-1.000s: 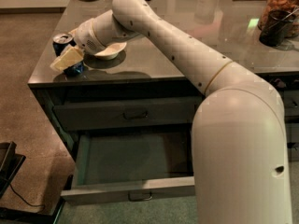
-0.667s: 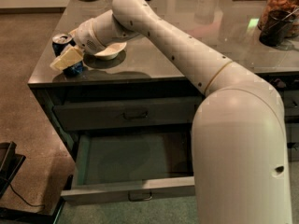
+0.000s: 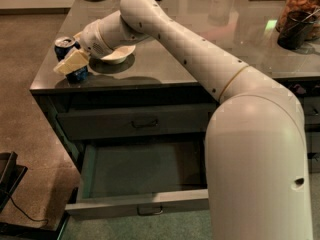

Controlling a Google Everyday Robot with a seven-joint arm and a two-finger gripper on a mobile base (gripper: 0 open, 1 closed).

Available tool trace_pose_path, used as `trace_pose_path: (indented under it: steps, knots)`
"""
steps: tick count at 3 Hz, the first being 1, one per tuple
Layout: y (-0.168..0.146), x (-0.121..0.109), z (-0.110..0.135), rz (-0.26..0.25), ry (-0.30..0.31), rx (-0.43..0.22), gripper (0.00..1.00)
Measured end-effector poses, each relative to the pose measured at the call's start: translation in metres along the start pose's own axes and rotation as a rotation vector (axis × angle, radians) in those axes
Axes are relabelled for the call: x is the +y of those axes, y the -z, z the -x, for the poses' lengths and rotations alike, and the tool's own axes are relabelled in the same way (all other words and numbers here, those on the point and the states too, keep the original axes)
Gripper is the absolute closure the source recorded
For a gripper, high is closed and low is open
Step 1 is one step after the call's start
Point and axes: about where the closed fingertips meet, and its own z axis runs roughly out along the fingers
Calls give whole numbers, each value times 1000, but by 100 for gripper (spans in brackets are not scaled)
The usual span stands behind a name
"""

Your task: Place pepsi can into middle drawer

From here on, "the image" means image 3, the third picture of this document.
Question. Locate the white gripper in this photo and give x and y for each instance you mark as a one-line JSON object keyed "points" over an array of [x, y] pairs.
{"points": [[90, 40]]}

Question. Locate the blue pepsi can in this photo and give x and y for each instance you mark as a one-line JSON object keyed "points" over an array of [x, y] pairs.
{"points": [[72, 60]]}

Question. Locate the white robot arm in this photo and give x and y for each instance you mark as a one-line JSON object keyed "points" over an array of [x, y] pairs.
{"points": [[255, 145]]}

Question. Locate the grey top left drawer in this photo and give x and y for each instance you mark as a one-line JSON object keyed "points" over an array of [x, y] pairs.
{"points": [[135, 121]]}

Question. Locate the open grey middle drawer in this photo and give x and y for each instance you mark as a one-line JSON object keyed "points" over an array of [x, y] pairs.
{"points": [[141, 180]]}

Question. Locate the grey top right drawer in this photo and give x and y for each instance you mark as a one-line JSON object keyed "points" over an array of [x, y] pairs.
{"points": [[311, 107]]}

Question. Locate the grey middle right drawer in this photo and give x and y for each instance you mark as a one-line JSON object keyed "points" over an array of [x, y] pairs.
{"points": [[313, 151]]}

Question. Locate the white paper bowl near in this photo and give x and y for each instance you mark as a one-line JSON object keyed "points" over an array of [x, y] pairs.
{"points": [[119, 55]]}

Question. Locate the grey counter cabinet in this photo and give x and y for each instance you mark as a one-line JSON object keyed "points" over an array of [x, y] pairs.
{"points": [[151, 76]]}

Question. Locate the black stand at left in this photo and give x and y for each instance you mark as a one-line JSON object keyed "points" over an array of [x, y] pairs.
{"points": [[11, 175]]}

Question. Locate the black cup with utensil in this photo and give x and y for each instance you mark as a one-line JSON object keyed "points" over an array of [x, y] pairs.
{"points": [[295, 30]]}

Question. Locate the glass snack jar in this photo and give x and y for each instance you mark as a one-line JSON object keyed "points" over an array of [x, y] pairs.
{"points": [[309, 6]]}

